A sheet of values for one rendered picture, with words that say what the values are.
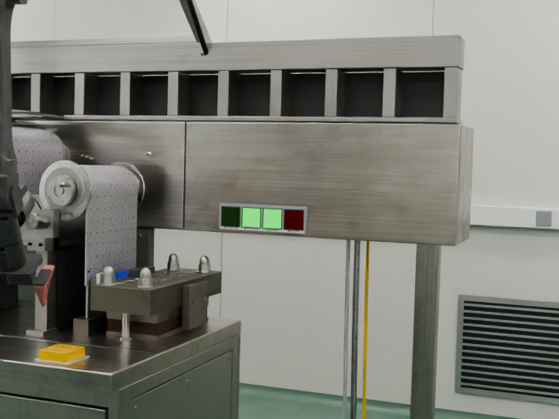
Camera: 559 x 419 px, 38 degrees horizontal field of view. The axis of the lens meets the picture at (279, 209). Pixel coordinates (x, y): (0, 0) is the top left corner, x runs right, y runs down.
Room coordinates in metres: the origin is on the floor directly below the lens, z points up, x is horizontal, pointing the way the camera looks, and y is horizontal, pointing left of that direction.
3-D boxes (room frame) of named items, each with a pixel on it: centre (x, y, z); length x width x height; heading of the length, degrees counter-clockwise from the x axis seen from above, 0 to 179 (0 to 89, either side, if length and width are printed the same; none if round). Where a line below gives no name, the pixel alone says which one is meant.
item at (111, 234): (2.10, 0.43, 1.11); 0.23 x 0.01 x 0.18; 160
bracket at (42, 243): (1.98, 0.57, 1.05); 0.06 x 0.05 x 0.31; 160
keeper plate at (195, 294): (2.08, 0.21, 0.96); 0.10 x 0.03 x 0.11; 160
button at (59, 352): (1.73, 0.45, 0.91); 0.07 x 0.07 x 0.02; 70
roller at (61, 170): (2.12, 0.48, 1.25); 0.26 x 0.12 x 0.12; 160
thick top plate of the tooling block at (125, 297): (2.10, 0.30, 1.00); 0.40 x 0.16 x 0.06; 160
